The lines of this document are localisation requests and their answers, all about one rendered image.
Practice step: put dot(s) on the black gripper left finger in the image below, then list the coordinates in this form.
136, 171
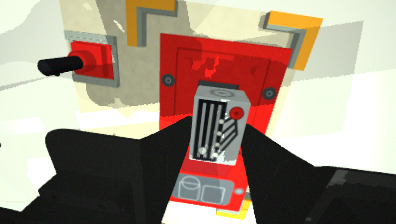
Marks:
150, 164

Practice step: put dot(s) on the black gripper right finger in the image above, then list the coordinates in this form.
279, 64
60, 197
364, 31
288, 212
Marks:
286, 189

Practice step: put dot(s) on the grey block with circle mark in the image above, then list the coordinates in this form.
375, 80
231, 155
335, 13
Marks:
218, 124

